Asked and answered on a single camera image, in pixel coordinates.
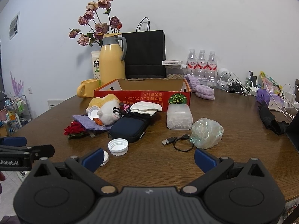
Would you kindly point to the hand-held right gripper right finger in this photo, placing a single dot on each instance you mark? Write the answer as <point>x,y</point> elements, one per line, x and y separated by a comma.
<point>205,159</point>

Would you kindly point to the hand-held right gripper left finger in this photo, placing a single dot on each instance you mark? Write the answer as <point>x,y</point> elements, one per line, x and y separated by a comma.
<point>93,158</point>

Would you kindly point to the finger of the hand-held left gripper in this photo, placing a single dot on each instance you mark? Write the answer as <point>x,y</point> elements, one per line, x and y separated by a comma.
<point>14,141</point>
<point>42,150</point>

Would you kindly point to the white bottle cap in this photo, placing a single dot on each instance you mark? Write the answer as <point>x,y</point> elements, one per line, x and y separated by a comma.
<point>105,158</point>
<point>118,145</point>
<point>93,113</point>

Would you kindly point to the iridescent wrap ball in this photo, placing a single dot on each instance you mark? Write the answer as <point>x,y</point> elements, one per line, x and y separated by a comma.
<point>206,133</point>

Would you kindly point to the red artificial roses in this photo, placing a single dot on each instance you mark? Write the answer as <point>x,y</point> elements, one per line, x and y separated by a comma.
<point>73,129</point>

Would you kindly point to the purple cloth pouch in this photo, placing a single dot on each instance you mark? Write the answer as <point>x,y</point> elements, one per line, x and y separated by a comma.
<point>81,121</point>

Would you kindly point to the navy zip pouch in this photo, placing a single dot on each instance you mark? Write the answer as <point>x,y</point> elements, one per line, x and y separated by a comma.
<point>127,128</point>

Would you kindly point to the yellow and white plush toy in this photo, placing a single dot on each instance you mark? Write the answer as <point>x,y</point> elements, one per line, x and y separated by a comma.
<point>107,112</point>

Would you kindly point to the clear plastic swab box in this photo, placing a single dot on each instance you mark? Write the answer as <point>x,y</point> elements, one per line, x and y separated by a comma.
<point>178,119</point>

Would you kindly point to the white face mask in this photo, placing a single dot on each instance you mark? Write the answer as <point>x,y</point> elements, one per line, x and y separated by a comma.
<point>144,108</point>

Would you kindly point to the red cardboard box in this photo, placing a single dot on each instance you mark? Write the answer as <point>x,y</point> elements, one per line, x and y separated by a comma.
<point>144,99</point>

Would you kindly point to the white panel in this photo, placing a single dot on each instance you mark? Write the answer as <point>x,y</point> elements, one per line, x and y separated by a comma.
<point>56,103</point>

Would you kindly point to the purple fluffy headband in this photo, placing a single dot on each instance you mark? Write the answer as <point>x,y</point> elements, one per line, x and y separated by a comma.
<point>204,92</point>

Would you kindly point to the yellow mug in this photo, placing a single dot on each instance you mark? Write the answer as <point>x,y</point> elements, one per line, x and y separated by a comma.
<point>90,88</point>

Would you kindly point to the black cloth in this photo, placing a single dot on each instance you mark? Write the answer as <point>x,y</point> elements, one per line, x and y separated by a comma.
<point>268,119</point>

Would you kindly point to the small pale plastic tub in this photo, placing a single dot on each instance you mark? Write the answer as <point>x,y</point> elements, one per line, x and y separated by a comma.
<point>202,81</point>

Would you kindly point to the purple packet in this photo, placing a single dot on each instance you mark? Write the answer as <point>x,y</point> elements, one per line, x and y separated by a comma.
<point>264,96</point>

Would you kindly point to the small white fan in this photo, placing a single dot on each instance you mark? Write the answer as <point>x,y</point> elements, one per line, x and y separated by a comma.
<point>223,74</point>

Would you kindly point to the clear water bottle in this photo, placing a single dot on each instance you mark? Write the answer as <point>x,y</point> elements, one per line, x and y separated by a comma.
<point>192,63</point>
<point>211,67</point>
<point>202,64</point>

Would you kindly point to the clear seed container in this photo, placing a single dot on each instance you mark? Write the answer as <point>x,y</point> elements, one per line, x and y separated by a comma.
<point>174,72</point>

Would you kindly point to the white milk carton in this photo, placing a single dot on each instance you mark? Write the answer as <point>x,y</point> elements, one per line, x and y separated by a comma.
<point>95,65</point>

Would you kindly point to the yellow thermos jug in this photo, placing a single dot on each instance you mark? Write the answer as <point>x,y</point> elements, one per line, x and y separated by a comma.
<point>111,63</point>

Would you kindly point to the colourful snack packet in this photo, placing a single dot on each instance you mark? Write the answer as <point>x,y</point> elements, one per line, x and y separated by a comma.
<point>268,79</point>

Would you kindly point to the white charger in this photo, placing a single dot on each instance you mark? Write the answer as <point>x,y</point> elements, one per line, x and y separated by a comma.
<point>289,96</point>

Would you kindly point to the black paper bag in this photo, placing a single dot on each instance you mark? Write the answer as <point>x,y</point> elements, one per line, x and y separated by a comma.
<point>144,51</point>

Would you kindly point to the dried pink rose bouquet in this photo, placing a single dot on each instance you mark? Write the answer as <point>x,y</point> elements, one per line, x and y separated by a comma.
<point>104,2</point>

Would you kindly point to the purple wall sticker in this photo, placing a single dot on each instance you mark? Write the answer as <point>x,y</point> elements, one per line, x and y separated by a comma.
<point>16,85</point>

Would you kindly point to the wall poster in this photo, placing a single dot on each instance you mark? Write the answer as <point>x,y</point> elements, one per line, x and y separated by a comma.
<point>14,25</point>

